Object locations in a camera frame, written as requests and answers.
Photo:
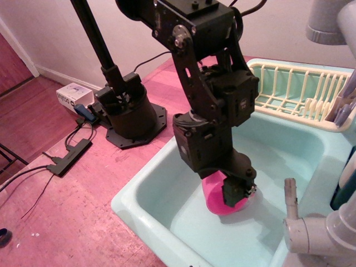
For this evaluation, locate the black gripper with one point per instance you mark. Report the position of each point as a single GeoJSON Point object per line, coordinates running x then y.
{"type": "Point", "coordinates": [207, 147]}

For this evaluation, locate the pink plastic cup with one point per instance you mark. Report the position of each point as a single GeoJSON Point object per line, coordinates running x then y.
{"type": "Point", "coordinates": [213, 193]}

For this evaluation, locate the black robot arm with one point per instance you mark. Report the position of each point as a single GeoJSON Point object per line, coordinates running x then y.
{"type": "Point", "coordinates": [202, 38]}

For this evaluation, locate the teal toy sink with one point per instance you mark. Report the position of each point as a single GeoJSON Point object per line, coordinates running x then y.
{"type": "Point", "coordinates": [235, 217]}

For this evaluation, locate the grey toy faucet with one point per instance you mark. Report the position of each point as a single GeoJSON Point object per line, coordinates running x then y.
{"type": "Point", "coordinates": [314, 233]}

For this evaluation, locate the teal and white bottle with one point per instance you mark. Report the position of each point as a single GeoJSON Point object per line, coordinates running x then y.
{"type": "Point", "coordinates": [346, 185]}

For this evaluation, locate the cream dish rack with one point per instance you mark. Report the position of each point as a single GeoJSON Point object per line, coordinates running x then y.
{"type": "Point", "coordinates": [300, 92]}

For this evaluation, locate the lavender utensils in rack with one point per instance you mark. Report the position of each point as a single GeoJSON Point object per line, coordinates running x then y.
{"type": "Point", "coordinates": [344, 109]}

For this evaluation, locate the black USB hub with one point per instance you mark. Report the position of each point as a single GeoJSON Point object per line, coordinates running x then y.
{"type": "Point", "coordinates": [62, 165]}

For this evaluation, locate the blue clamp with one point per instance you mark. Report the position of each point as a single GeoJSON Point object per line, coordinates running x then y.
{"type": "Point", "coordinates": [85, 113]}

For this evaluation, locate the white cardboard box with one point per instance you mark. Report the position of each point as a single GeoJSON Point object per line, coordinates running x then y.
{"type": "Point", "coordinates": [73, 94]}

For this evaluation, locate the black tape roll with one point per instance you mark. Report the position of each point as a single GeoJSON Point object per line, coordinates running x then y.
{"type": "Point", "coordinates": [6, 236]}

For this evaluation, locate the black metal chair frame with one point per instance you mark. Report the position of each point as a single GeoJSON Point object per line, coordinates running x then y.
{"type": "Point", "coordinates": [11, 157]}

